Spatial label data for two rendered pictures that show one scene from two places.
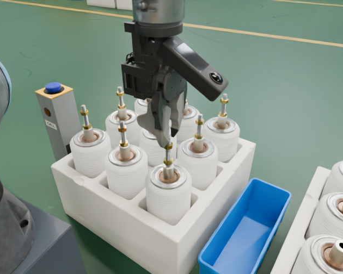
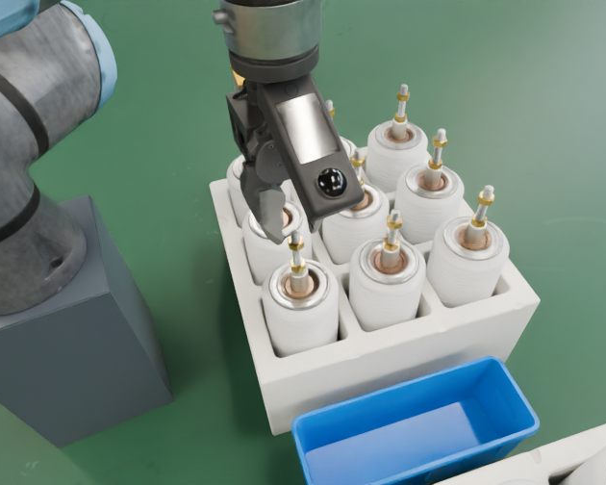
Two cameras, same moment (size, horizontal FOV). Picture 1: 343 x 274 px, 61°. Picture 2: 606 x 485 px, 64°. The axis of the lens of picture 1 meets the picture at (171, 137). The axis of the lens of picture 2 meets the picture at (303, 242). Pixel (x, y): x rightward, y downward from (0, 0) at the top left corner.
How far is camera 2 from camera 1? 30 cm
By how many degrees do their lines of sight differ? 33
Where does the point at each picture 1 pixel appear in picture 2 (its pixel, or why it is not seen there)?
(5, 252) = (12, 289)
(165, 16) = (249, 47)
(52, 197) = not seen: hidden behind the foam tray
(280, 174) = (599, 375)
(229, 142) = (465, 275)
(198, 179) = (366, 310)
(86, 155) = (238, 192)
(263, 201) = (497, 403)
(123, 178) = (255, 252)
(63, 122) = not seen: hidden behind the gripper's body
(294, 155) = not seen: outside the picture
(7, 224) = (21, 260)
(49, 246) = (70, 303)
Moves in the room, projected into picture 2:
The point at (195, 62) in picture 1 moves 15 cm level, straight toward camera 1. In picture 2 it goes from (306, 141) to (144, 253)
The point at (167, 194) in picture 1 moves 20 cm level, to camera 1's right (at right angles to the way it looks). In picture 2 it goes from (274, 312) to (424, 411)
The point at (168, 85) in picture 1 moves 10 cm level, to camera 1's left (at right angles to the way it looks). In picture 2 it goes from (266, 161) to (188, 121)
